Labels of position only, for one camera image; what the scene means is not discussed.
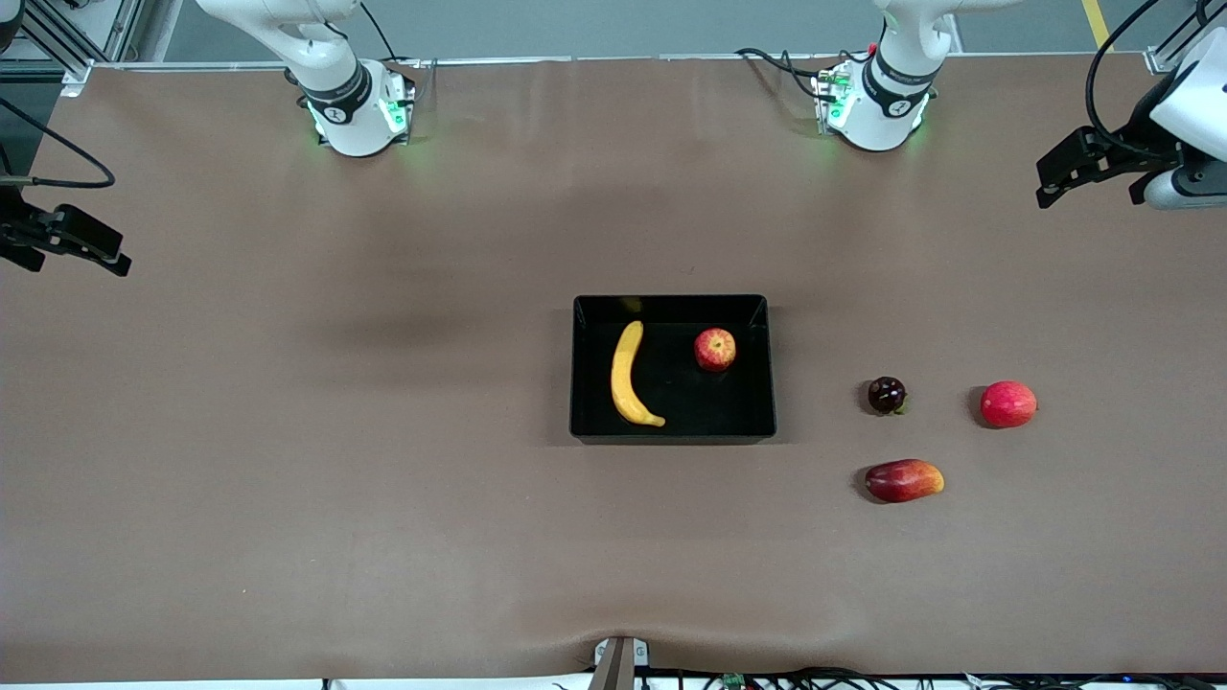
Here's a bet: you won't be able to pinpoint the small red yellow apple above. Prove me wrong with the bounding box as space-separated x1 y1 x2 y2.
694 328 737 373

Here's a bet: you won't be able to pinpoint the black rectangular plastic box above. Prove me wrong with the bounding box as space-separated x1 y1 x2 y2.
570 294 777 445

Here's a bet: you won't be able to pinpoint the yellow banana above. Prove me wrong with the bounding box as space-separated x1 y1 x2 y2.
611 321 666 428

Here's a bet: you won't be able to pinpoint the red round apple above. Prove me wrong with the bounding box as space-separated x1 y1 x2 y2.
980 380 1038 429

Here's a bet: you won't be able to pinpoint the red yellow mango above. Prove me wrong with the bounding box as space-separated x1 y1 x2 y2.
865 458 945 504

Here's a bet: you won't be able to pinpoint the brown table cover mat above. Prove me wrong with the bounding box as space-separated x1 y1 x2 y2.
0 53 1227 683

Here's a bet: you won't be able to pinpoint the aluminium frame profile with bracket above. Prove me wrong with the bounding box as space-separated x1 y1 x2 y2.
0 0 147 99

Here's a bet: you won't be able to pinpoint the black left arm base cables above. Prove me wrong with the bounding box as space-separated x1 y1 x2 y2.
735 45 837 104

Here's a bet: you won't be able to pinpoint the black right arm base cable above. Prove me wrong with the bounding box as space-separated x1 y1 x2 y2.
359 0 425 70

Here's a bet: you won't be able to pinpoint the silver table edge rail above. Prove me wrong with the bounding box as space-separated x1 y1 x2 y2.
58 52 1151 74

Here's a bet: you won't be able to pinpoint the grey metal post bracket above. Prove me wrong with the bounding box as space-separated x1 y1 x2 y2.
593 637 651 669

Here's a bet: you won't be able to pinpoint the brown camera stand post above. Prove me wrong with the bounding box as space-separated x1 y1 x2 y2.
587 636 637 690

